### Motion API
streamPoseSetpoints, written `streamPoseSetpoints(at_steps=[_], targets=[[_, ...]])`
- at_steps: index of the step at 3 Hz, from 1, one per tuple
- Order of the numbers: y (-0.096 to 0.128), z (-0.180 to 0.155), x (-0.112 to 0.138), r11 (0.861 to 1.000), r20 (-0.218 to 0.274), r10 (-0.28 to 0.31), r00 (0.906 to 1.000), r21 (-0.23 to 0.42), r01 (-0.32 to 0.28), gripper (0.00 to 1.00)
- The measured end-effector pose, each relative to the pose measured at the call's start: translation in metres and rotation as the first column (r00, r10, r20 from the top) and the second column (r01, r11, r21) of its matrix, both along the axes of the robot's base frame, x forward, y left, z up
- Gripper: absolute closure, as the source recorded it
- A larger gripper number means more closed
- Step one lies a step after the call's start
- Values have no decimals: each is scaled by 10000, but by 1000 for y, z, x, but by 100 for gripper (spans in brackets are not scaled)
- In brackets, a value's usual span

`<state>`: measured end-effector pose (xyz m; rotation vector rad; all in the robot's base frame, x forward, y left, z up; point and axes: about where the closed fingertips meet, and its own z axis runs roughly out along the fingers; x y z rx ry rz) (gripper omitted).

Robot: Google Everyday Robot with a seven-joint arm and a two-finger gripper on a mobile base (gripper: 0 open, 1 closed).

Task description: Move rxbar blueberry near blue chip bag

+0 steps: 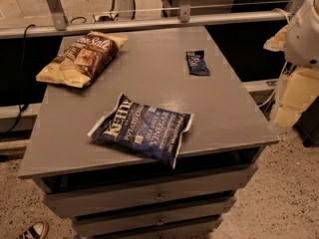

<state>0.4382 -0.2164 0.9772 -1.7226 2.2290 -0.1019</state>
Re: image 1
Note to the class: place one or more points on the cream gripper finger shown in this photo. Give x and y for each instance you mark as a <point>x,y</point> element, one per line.
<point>286,117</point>

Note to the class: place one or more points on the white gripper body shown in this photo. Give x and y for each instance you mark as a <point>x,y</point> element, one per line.
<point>304,39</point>

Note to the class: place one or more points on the blueberry RXBAR dark wrapper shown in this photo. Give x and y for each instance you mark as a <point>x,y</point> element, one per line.
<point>196,63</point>

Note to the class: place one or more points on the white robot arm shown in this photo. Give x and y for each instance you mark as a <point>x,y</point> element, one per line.
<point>299,41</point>

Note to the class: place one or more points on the blue Kettle chip bag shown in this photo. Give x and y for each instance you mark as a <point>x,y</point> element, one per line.
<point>152,132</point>

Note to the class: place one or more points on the brown sea salt chip bag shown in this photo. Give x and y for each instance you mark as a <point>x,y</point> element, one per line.
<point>83,60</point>

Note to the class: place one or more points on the grey drawer cabinet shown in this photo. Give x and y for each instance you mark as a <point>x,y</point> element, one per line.
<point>111,192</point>

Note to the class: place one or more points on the power strip on floor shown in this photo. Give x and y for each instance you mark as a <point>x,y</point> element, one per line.
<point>104,17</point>

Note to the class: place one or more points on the black and white sneaker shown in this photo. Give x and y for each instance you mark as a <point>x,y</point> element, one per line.
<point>36,231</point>

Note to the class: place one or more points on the metal railing frame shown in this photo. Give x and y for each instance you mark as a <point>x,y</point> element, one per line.
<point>38,18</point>

